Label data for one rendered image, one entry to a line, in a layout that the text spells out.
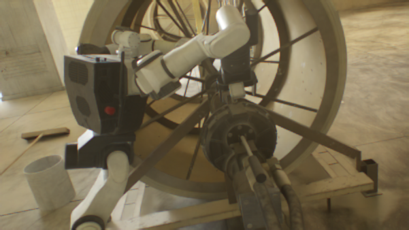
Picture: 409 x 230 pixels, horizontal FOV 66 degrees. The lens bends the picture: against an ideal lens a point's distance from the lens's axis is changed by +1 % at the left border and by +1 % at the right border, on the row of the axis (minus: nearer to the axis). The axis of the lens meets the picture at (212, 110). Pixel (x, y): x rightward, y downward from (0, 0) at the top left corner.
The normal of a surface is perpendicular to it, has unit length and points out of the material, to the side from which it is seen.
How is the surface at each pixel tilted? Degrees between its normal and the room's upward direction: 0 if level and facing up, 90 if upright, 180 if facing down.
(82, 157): 90
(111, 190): 106
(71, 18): 90
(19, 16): 90
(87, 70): 75
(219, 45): 115
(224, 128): 90
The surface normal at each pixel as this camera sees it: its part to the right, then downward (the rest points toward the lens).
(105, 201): 0.38, 0.27
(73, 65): -0.58, 0.13
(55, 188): 0.59, 0.19
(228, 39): 0.21, 0.69
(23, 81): 0.10, 0.34
